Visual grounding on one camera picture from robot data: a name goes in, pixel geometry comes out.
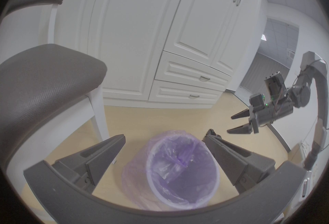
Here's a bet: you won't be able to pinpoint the grey curtain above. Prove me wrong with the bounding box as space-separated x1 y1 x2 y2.
240 53 289 95

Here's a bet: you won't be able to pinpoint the white wardrobe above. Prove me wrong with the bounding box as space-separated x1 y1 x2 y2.
55 0 268 110

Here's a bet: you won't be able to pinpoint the purple plastic bag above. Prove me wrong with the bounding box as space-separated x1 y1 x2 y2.
121 129 220 210

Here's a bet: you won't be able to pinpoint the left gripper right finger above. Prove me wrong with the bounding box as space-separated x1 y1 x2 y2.
202 134 277 194

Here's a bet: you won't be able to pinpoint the white trash bin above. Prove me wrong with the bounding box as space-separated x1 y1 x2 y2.
146 135 219 205

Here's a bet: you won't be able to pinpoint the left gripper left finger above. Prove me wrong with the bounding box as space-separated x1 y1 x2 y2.
53 134 126 195

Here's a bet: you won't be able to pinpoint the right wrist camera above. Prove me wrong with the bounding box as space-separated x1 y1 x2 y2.
249 93 266 113

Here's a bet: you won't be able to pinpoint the white chair grey cushions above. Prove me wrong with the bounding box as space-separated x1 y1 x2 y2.
0 0 111 174

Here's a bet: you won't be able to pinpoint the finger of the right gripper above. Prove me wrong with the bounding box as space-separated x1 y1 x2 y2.
227 123 254 135
231 108 251 120

